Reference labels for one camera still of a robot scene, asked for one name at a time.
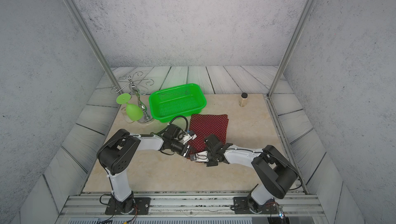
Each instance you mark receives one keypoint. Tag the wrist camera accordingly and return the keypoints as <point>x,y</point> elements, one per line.
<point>201,157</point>
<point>181,135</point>

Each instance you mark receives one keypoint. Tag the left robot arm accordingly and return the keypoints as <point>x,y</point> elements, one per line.
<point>116,155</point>

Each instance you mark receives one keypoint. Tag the red polka dot skirt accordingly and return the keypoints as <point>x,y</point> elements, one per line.
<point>205,125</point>

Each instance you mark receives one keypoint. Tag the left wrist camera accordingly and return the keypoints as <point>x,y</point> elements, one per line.
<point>181,135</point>

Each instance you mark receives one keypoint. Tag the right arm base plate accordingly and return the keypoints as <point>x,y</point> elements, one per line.
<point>245,205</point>

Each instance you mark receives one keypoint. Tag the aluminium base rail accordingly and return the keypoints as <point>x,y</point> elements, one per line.
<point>195,204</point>

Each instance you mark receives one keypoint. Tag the green plastic wine glass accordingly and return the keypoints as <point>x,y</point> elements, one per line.
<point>133,111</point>

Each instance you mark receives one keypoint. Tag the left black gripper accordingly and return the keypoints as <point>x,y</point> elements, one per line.
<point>185,150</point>

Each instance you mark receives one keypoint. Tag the silver wire glass rack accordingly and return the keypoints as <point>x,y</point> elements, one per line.
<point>137,89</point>

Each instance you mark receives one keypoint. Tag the right aluminium frame post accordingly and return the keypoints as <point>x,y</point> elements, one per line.
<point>307,9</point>

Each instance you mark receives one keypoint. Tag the green plastic basket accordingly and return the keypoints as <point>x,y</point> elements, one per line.
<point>182,100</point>

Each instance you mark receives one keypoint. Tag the aluminium frame post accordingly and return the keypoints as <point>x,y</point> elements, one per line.
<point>73,9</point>
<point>307,9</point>

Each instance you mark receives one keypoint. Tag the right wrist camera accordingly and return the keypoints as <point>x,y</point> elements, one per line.
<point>201,157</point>

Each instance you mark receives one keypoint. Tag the small spice jar black lid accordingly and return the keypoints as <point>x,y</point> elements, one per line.
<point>243,99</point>

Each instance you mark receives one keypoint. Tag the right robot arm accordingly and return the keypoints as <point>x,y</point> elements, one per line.
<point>276,173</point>

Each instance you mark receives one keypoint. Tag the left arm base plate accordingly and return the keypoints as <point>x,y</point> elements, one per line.
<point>142,205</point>

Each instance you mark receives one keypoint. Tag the left aluminium frame post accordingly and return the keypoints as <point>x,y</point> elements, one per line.
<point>73,9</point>

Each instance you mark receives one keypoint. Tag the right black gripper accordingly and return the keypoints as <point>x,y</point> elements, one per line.
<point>211,163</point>

